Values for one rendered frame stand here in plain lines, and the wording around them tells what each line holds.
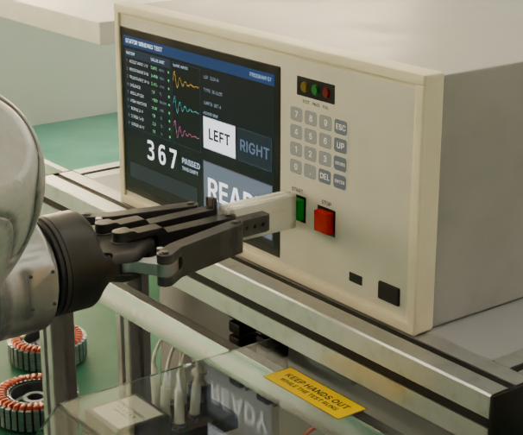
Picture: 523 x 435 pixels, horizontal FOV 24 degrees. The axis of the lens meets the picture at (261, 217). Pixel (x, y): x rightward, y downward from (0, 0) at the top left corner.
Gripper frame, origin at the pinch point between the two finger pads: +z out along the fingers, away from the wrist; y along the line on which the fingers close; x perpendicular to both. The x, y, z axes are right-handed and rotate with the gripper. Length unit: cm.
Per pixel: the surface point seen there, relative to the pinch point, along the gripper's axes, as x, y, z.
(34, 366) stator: -42, -67, 12
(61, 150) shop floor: -119, -418, 203
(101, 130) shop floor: -119, -439, 236
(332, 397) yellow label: -11.6, 11.3, -1.2
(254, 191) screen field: 0.0, -5.9, 4.0
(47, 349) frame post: -26.0, -38.8, -0.3
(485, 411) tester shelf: -8.0, 25.0, 1.2
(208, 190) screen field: -1.7, -13.0, 4.0
